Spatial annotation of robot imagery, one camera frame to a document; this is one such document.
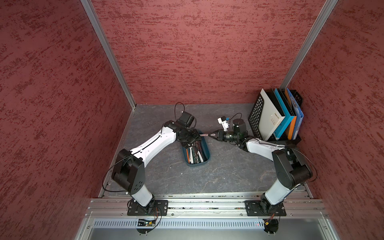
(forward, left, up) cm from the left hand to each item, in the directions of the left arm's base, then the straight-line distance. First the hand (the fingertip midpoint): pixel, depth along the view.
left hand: (197, 143), depth 82 cm
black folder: (+25, -44, +16) cm, 53 cm away
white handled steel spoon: (-5, -2, -10) cm, 12 cm away
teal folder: (+8, -47, +15) cm, 50 cm away
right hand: (+5, -7, -1) cm, 9 cm away
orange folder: (+8, -51, +14) cm, 53 cm away
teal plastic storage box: (-7, -1, -13) cm, 15 cm away
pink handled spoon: (+6, -4, -1) cm, 8 cm away
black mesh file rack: (+24, -39, -4) cm, 46 cm away
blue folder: (+10, -55, +14) cm, 57 cm away
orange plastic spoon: (-1, +6, -14) cm, 15 cm away
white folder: (+11, -41, +10) cm, 43 cm away
